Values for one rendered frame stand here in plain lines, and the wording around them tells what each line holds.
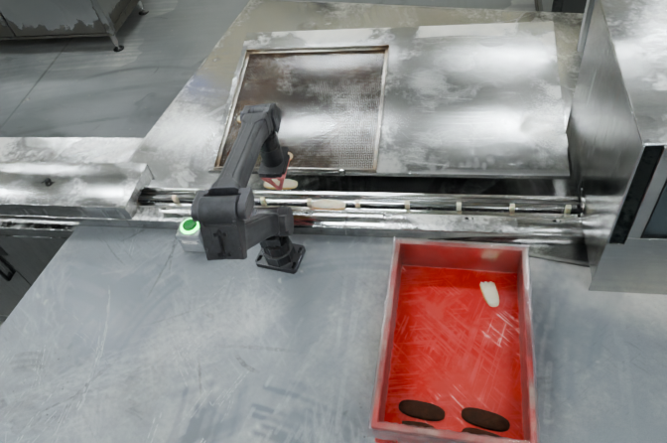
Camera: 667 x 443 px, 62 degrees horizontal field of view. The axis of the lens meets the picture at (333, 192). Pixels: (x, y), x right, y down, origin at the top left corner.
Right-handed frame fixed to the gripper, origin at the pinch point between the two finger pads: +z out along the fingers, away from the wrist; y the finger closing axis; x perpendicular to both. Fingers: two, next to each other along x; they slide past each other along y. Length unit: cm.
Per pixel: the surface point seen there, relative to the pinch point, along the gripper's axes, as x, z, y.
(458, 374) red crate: -49, 10, -47
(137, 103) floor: 146, 96, 148
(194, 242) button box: 22.8, 6.8, -17.1
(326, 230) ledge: -13.4, 9.0, -9.6
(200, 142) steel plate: 37.3, 12.1, 28.1
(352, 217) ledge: -20.6, 7.2, -5.8
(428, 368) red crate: -43, 10, -46
